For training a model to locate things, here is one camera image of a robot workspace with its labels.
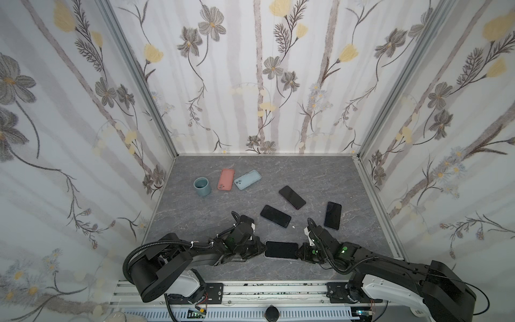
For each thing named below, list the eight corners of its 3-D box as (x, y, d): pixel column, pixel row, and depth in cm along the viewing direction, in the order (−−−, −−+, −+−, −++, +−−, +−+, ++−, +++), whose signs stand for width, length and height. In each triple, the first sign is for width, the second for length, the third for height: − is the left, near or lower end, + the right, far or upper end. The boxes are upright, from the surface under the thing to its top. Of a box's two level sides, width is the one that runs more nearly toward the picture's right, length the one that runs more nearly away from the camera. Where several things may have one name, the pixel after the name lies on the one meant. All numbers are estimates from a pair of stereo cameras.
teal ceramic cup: (195, 196, 104) (191, 188, 99) (198, 185, 109) (194, 177, 103) (210, 196, 104) (207, 188, 99) (212, 185, 109) (209, 177, 104)
